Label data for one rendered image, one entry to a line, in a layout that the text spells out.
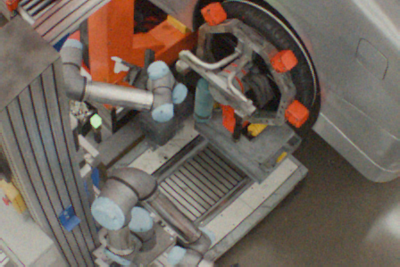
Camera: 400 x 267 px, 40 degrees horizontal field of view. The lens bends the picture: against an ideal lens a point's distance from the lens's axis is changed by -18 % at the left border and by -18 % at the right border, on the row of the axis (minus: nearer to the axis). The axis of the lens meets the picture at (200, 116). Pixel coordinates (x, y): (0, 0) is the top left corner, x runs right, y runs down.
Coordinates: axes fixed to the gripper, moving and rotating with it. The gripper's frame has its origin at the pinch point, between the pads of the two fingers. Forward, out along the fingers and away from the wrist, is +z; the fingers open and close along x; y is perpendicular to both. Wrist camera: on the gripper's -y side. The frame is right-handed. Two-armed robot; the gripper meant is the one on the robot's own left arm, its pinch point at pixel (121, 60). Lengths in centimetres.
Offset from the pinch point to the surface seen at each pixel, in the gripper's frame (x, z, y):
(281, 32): 35, -44, -41
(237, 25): 30, -25, -36
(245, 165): 109, -18, 22
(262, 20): 31, -34, -43
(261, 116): 68, -34, -5
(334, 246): 139, -86, 44
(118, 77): 29.1, 21.8, 7.8
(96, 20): -9.2, 18.1, -11.8
